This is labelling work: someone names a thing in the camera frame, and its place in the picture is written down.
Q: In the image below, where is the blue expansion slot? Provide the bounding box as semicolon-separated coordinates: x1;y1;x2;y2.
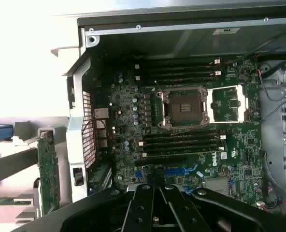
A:
164;167;198;176

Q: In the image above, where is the silver chipset heat sink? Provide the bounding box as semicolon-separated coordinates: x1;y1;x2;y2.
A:
204;178;230;197

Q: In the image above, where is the green motherboard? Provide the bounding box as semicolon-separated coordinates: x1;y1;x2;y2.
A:
91;54;266;210

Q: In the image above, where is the grey parts rack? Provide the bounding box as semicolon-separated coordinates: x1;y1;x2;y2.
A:
0;116;72;232

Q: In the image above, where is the CPU socket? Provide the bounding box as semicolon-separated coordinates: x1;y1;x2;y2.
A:
157;85;211;129

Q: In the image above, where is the metal socket cover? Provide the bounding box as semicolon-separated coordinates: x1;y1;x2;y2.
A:
207;86;250;124

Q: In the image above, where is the green RAM stick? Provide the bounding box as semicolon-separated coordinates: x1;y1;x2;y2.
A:
0;197;35;206

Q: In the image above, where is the blue disk caddy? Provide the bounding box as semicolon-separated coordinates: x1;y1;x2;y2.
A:
0;124;14;144

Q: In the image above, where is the open black PC case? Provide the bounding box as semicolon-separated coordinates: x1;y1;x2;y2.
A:
50;13;286;218

